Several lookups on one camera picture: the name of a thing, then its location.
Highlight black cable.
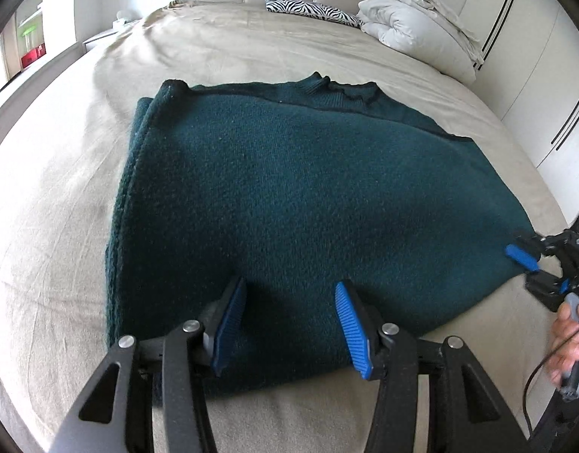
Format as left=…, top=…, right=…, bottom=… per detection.
left=523, top=323, right=579, bottom=439

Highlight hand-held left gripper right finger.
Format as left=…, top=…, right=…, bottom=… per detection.
left=334, top=279, right=531, bottom=453

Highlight white shelf unit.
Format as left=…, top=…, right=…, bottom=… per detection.
left=13, top=0, right=48, bottom=72

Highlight zebra print pillow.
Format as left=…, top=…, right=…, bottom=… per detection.
left=264, top=0, right=363, bottom=28

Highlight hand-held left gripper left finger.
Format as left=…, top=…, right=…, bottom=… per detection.
left=58, top=275, right=248, bottom=453

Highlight white pillow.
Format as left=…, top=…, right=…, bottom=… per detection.
left=362, top=9, right=477, bottom=84

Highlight red box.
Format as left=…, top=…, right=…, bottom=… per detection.
left=20, top=44, right=48, bottom=67

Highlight white nightstand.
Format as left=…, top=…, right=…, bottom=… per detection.
left=82, top=27, right=132, bottom=55

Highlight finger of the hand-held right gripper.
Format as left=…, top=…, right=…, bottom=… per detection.
left=505, top=231, right=561, bottom=273
left=525, top=271, right=572, bottom=313

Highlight folded white duvet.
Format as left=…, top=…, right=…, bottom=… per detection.
left=358, top=0, right=487, bottom=65

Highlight person's right hand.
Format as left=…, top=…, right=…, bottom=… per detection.
left=549, top=303, right=579, bottom=388

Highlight black wardrobe handle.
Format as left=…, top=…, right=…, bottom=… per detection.
left=555, top=89, right=579, bottom=150
left=480, top=0, right=511, bottom=56
left=486, top=0, right=516, bottom=59
left=550, top=74, right=579, bottom=143

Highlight bed with beige sheet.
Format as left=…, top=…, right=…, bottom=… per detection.
left=0, top=0, right=579, bottom=453

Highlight white wardrobe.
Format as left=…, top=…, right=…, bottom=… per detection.
left=459, top=0, right=579, bottom=213

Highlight dark teal knit sweater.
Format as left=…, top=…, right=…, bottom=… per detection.
left=105, top=72, right=538, bottom=402

